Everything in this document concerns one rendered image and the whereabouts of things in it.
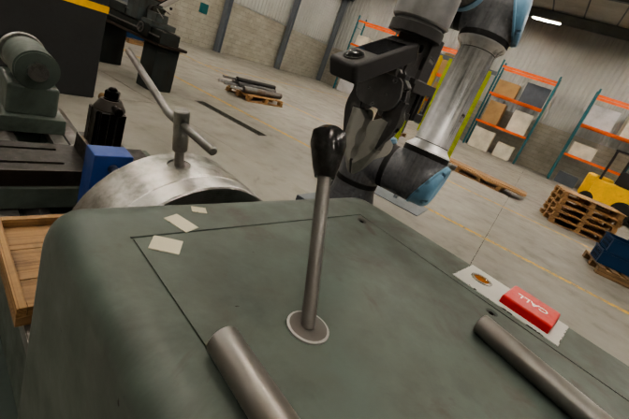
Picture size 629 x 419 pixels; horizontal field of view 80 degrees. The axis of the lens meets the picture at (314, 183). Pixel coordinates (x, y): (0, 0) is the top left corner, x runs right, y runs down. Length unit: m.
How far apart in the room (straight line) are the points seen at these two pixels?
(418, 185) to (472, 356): 0.57
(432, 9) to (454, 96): 0.46
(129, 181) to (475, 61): 0.75
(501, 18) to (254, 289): 0.81
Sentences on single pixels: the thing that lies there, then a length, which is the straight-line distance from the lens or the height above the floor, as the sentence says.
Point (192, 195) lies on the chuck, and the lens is 0.53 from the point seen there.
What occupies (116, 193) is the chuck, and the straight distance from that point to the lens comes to 0.58.
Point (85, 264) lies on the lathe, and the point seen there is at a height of 1.25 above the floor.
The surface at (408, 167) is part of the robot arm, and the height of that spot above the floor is 1.29.
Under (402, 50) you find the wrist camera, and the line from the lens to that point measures 0.49.
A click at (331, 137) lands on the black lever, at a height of 1.40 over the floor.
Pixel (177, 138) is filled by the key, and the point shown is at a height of 1.28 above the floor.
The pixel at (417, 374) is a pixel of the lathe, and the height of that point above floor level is 1.26.
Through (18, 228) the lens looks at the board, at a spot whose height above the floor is 0.89.
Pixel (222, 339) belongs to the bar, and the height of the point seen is 1.27.
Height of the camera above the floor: 1.45
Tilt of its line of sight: 18 degrees down
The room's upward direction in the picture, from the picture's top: 21 degrees clockwise
